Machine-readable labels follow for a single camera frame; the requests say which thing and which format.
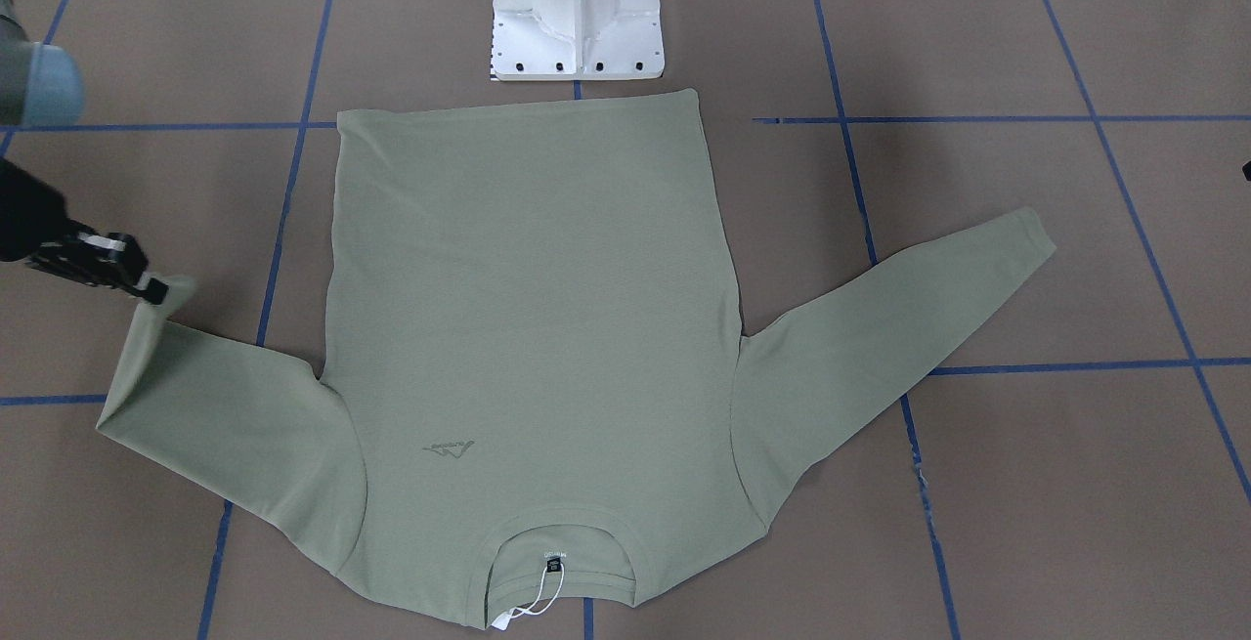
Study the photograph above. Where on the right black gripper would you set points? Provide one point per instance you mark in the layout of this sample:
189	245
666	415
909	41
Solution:
27	213

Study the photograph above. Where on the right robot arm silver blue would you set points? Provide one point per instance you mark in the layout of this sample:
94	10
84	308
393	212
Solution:
41	85

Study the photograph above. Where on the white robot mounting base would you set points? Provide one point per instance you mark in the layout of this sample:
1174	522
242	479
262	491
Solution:
576	41

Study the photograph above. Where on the olive green long-sleeve shirt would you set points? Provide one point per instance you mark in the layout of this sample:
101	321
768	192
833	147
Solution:
536	381

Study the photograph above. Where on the white shirt hang tag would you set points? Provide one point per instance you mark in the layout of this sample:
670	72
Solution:
547	601

